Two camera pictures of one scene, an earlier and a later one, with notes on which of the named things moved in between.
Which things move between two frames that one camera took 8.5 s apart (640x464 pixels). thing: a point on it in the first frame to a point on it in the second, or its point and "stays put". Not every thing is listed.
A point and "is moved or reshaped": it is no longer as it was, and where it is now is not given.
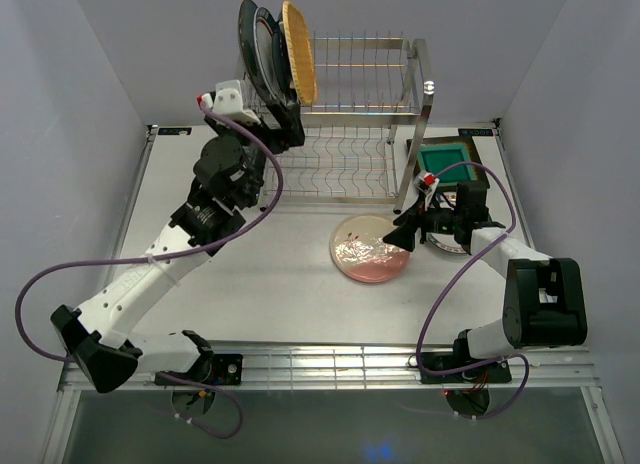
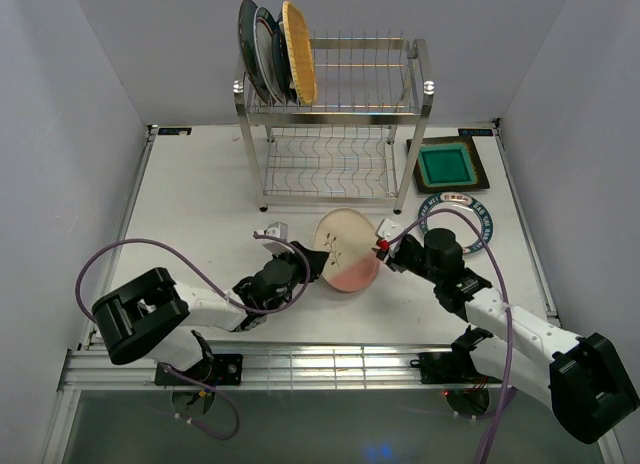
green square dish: (436, 157) stays put
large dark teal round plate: (246, 35) stays put
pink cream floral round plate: (359, 251) is moved or reshaped
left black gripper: (290, 134) to (316, 259)
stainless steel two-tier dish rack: (362, 138) stays put
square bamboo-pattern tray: (300, 52) stays put
